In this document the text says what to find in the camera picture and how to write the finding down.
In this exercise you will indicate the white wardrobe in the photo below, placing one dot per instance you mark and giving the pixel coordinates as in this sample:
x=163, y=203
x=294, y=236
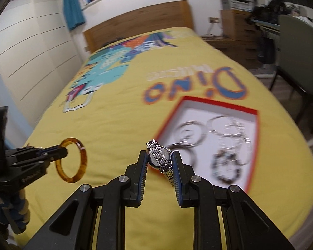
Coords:
x=28, y=47

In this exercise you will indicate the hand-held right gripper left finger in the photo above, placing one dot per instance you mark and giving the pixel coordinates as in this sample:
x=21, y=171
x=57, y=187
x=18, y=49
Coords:
x=143, y=166

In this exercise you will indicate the hanging blue jeans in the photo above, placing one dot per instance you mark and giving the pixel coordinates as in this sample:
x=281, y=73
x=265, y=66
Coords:
x=266, y=47

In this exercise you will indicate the amber bangle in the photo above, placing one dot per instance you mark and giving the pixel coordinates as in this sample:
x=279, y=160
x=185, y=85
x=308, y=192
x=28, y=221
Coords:
x=84, y=158

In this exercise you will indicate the red jewelry box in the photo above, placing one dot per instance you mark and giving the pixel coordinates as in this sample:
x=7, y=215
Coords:
x=198, y=114

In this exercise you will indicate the white printer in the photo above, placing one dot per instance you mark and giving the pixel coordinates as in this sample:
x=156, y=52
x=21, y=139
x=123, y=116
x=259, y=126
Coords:
x=234, y=2

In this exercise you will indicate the person's left hand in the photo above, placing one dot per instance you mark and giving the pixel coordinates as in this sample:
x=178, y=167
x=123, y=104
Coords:
x=18, y=208

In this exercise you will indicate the wooden drawer chest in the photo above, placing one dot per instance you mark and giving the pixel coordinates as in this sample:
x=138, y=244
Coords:
x=237, y=24

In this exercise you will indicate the silver wristwatch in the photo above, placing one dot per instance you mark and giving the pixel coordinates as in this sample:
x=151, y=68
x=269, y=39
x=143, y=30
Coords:
x=159, y=157

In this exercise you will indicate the green chair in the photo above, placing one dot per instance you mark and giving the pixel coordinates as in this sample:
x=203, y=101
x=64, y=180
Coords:
x=300, y=49

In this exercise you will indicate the wall socket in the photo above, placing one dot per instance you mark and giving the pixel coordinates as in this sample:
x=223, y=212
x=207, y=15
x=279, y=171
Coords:
x=213, y=20

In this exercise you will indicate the wooden headboard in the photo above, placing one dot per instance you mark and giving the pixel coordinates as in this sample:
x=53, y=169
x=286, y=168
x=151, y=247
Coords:
x=135, y=18

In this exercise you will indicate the silver bangle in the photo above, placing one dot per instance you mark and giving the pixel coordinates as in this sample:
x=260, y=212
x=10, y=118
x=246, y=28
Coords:
x=180, y=132

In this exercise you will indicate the black bag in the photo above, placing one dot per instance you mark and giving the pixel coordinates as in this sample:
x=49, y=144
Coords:
x=268, y=10

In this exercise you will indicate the blue curtain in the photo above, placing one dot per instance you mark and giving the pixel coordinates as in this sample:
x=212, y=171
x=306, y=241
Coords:
x=73, y=5

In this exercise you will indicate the wooden nightstand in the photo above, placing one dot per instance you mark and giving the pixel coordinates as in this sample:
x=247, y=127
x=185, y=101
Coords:
x=234, y=53

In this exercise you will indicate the thin gold bangle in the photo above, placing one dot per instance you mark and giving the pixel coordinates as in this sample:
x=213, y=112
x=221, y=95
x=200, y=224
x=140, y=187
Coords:
x=211, y=122

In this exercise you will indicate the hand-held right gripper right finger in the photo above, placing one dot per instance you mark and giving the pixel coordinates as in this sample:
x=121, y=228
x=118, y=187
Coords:
x=176, y=174

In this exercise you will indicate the yellow printed blanket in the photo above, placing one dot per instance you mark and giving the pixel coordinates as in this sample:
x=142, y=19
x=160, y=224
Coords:
x=114, y=114

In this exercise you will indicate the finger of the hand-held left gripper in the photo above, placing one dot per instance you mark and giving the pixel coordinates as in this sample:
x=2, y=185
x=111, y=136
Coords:
x=49, y=150
x=41, y=162

